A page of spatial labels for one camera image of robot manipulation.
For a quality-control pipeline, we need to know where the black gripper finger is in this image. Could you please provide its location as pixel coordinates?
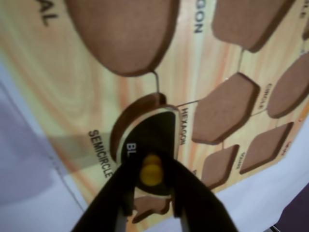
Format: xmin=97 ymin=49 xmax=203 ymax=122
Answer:
xmin=164 ymin=152 xmax=239 ymax=232
xmin=72 ymin=164 xmax=143 ymax=232

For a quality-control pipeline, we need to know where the black semicircle piece yellow pin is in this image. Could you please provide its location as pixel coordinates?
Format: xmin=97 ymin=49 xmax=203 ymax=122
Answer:
xmin=115 ymin=105 xmax=181 ymax=199

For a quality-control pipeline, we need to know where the wooden shape puzzle board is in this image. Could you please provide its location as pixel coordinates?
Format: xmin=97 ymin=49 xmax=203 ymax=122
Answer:
xmin=0 ymin=0 xmax=309 ymax=232

